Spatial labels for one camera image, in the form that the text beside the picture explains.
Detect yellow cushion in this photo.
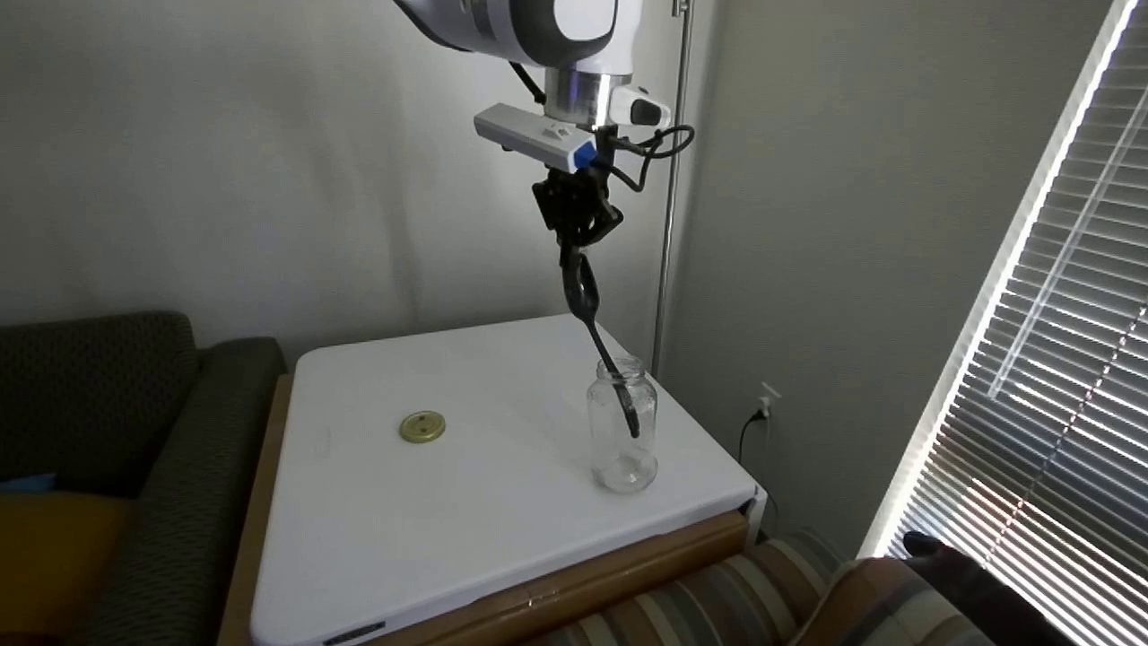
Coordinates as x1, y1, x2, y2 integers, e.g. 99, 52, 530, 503
0, 493, 132, 643

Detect white table board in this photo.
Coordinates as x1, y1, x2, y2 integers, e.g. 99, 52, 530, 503
251, 314, 765, 646

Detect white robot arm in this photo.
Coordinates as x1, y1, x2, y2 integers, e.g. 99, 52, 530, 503
395, 0, 670, 246

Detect black serving spoon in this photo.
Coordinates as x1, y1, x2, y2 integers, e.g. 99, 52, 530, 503
561, 246, 640, 435

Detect black camera cable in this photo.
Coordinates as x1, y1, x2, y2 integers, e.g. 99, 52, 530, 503
594, 115, 701, 195

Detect window blinds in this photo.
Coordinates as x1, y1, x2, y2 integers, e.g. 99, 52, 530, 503
860, 0, 1148, 646

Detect striped sofa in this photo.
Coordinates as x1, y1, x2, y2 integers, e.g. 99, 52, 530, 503
525, 531, 1079, 646

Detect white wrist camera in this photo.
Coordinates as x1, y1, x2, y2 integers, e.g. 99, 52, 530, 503
474, 103, 594, 171

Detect green round jar lid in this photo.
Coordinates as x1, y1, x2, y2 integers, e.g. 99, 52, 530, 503
397, 410, 447, 445

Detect wooden table frame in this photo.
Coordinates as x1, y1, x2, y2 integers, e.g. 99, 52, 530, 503
214, 378, 755, 646

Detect clear glass bottle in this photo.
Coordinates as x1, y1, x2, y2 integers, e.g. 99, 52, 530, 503
588, 357, 660, 494

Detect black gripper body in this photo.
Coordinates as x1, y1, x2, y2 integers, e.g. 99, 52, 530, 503
530, 168, 624, 246

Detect wall outlet with plug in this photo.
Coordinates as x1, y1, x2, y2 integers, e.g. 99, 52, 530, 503
737, 379, 782, 461

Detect dark grey armchair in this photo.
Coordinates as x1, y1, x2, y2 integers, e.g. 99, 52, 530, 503
0, 312, 288, 646

